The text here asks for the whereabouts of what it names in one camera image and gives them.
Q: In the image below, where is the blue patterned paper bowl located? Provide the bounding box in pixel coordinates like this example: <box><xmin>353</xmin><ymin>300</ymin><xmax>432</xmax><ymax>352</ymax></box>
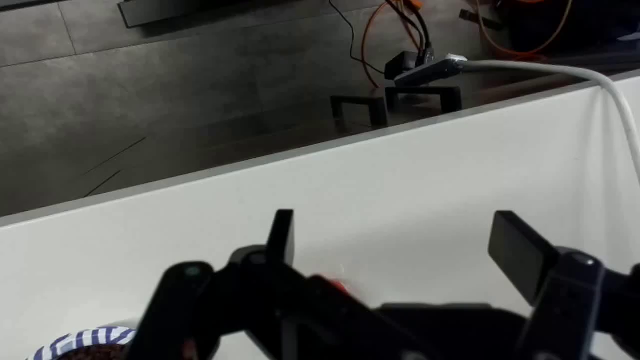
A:
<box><xmin>27</xmin><ymin>323</ymin><xmax>138</xmax><ymax>360</ymax></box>

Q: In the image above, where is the thin black cable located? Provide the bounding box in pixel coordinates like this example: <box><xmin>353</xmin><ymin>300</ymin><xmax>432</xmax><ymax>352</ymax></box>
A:
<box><xmin>326</xmin><ymin>0</ymin><xmax>390</xmax><ymax>90</ymax></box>

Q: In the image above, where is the black flat bar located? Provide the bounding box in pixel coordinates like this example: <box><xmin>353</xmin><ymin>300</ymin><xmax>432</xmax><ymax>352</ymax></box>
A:
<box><xmin>117</xmin><ymin>0</ymin><xmax>295</xmax><ymax>31</ymax></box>

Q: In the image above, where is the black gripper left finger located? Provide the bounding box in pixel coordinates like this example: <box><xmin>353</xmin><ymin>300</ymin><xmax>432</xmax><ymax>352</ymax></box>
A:
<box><xmin>125</xmin><ymin>208</ymin><xmax>385</xmax><ymax>360</ymax></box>

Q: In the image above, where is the black square bracket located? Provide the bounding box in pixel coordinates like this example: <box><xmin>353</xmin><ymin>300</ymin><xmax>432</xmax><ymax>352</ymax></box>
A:
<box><xmin>328</xmin><ymin>94</ymin><xmax>390</xmax><ymax>132</ymax></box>

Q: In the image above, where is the white power cable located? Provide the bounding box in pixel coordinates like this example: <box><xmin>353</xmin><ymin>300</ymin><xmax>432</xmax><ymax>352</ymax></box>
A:
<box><xmin>391</xmin><ymin>52</ymin><xmax>640</xmax><ymax>182</ymax></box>

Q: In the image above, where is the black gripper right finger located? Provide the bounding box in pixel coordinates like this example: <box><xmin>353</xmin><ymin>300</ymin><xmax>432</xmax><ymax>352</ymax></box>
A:
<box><xmin>486</xmin><ymin>211</ymin><xmax>640</xmax><ymax>360</ymax></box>

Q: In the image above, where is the orange cable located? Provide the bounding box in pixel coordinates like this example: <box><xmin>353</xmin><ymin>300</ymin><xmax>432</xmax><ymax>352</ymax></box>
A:
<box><xmin>362</xmin><ymin>0</ymin><xmax>575</xmax><ymax>90</ymax></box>

